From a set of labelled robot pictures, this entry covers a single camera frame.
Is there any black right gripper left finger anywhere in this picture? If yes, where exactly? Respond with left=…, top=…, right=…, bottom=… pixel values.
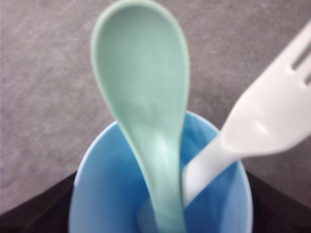
left=0, top=172, right=76, bottom=233

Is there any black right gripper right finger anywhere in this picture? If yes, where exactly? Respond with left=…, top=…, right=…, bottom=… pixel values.
left=246, top=171, right=311, bottom=233

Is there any light blue plastic cup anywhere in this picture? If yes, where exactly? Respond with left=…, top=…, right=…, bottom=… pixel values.
left=69, top=122, right=253, bottom=233

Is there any white plastic fork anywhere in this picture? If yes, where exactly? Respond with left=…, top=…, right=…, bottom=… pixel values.
left=182, top=24, right=311, bottom=205

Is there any mint green plastic spoon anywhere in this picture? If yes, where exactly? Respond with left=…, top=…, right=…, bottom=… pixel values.
left=91, top=0, right=190, bottom=233

